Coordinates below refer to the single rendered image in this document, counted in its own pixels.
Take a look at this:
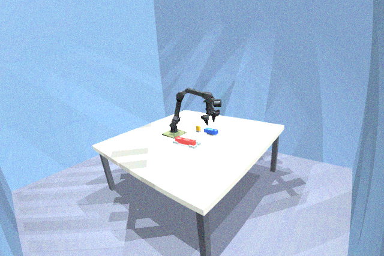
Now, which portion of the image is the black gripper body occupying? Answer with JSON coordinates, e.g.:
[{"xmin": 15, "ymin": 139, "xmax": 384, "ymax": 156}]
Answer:
[{"xmin": 201, "ymin": 107, "xmax": 214, "ymax": 120}]

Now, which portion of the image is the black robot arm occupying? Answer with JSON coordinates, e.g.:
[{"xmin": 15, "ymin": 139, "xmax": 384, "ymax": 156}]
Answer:
[{"xmin": 169, "ymin": 88, "xmax": 221, "ymax": 133}]

